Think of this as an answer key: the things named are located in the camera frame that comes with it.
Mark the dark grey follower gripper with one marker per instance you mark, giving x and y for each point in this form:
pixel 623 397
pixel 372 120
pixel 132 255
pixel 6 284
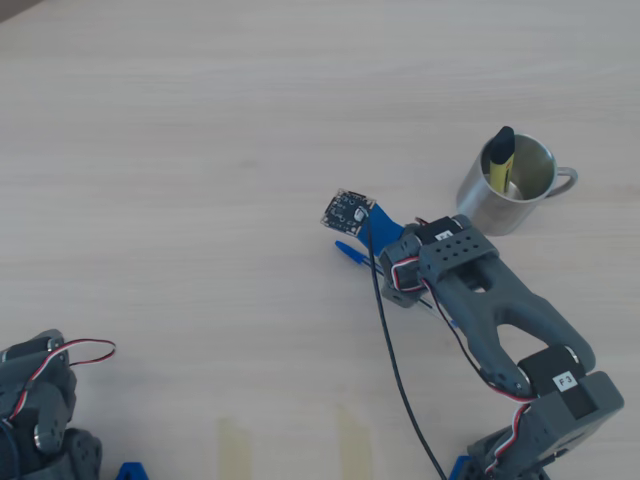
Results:
pixel 387 226

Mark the yellow and black marker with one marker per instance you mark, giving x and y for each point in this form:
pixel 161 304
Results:
pixel 500 165

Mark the silver metal cup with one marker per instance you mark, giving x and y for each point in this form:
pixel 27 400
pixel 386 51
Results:
pixel 485 210

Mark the dark grey follower robot arm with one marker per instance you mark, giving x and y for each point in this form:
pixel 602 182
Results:
pixel 480 310

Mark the blue leader arm base plate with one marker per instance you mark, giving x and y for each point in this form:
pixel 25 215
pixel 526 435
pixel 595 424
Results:
pixel 132 472

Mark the blue ballpoint pen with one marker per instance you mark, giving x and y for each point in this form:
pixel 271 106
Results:
pixel 350 250

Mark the small camera circuit board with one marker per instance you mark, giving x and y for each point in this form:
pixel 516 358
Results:
pixel 345 212

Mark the blue follower arm base plate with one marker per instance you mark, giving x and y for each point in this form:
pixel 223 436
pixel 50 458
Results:
pixel 457 472

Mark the yellow masking tape strip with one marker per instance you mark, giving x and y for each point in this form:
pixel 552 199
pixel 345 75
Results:
pixel 352 450
pixel 235 450

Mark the blue camera mount bracket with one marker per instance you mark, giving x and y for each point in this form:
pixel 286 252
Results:
pixel 385 227

